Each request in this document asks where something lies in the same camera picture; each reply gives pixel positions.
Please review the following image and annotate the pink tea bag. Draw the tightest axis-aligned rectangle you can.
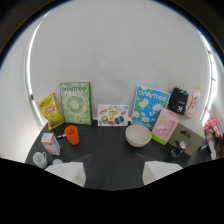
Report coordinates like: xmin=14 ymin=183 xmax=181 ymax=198
xmin=151 ymin=107 xmax=181 ymax=146

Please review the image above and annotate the yellow chips bag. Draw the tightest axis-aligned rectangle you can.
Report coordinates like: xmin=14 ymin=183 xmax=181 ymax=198
xmin=36 ymin=92 xmax=66 ymax=131

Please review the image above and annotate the black pen holder bag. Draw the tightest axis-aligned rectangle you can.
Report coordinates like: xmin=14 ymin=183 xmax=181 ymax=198
xmin=166 ymin=85 xmax=190 ymax=116

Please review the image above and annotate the dark small bottle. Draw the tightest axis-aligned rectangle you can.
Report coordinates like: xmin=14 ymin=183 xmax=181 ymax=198
xmin=169 ymin=140 xmax=187 ymax=160

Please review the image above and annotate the white mug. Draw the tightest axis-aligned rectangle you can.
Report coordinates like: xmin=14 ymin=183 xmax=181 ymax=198
xmin=32 ymin=151 xmax=48 ymax=169

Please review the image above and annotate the white orange small carton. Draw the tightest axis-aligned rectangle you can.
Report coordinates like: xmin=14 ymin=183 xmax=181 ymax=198
xmin=40 ymin=132 xmax=62 ymax=157

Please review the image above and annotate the orange plastic cup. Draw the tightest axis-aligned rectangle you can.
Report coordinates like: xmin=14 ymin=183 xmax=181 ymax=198
xmin=63 ymin=125 xmax=81 ymax=146

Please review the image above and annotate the white ceramic bowl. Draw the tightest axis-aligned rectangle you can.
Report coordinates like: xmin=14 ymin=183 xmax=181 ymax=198
xmin=124 ymin=124 xmax=153 ymax=148

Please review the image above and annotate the beige cardboard box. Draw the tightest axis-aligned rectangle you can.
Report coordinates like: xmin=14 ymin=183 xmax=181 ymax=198
xmin=167 ymin=122 xmax=206 ymax=158

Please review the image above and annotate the blue onlytree floral box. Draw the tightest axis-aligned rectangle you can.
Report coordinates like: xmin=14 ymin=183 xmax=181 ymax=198
xmin=131 ymin=84 xmax=171 ymax=131

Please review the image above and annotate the red white cloth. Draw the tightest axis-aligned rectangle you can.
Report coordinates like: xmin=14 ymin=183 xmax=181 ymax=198
xmin=203 ymin=117 xmax=224 ymax=160

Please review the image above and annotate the green onlytree box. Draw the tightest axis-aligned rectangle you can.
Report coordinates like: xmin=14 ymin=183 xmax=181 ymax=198
xmin=59 ymin=81 xmax=94 ymax=126

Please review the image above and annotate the white food picture card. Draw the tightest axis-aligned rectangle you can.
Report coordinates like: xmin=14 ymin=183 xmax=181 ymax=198
xmin=97 ymin=103 xmax=130 ymax=127

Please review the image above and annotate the white bottle orange label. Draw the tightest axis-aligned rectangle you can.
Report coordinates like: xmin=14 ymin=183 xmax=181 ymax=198
xmin=185 ymin=87 xmax=202 ymax=119

